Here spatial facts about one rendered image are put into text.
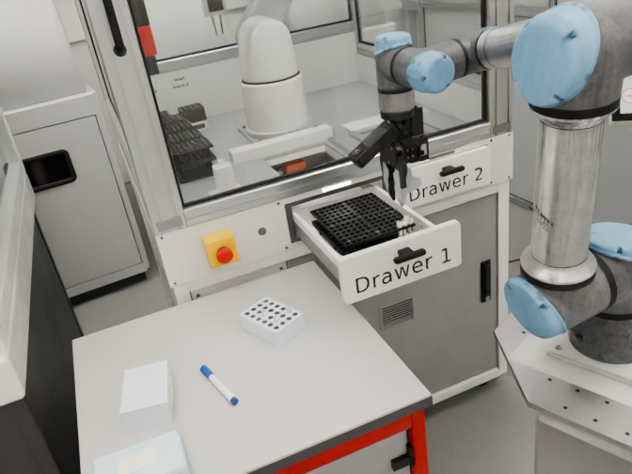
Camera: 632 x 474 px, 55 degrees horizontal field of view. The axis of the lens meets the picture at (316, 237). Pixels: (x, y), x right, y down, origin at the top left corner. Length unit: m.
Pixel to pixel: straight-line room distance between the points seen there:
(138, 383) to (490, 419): 1.30
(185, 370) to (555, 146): 0.84
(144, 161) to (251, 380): 0.54
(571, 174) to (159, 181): 0.89
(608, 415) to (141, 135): 1.06
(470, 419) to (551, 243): 1.27
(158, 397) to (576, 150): 0.82
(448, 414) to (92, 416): 1.28
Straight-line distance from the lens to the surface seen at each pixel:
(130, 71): 1.36
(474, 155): 1.73
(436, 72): 1.15
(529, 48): 0.85
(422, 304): 1.88
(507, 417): 2.20
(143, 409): 1.19
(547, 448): 1.40
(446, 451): 2.08
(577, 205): 0.95
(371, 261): 1.27
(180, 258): 1.50
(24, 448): 1.53
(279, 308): 1.36
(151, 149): 1.40
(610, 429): 1.13
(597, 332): 1.20
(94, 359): 1.45
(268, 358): 1.28
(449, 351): 2.05
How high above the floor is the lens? 1.55
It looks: 28 degrees down
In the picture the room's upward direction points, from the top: 9 degrees counter-clockwise
